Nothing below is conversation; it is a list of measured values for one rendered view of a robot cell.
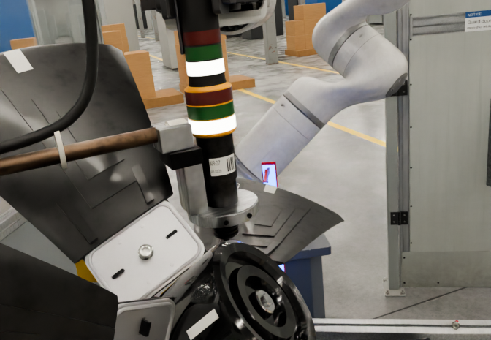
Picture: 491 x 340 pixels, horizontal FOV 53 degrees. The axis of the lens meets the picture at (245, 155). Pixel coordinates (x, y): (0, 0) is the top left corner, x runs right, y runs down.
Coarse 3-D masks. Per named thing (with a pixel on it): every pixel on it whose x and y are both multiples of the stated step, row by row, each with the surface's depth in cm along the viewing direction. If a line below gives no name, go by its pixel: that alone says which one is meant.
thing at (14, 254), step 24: (0, 264) 25; (24, 264) 27; (48, 264) 28; (0, 288) 25; (24, 288) 26; (48, 288) 27; (72, 288) 29; (96, 288) 30; (0, 312) 25; (24, 312) 26; (48, 312) 27; (72, 312) 29; (96, 312) 30; (0, 336) 25; (24, 336) 26; (48, 336) 27; (72, 336) 29; (96, 336) 30
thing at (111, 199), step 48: (48, 48) 52; (0, 96) 47; (48, 96) 48; (96, 96) 50; (48, 144) 46; (0, 192) 43; (48, 192) 44; (96, 192) 44; (144, 192) 44; (96, 240) 42
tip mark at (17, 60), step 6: (6, 54) 50; (12, 54) 50; (18, 54) 50; (12, 60) 50; (18, 60) 50; (24, 60) 50; (18, 66) 50; (24, 66) 50; (30, 66) 50; (18, 72) 49
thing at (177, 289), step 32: (224, 256) 39; (256, 256) 43; (192, 288) 37; (224, 288) 36; (256, 288) 41; (288, 288) 44; (192, 320) 36; (224, 320) 35; (256, 320) 36; (288, 320) 40
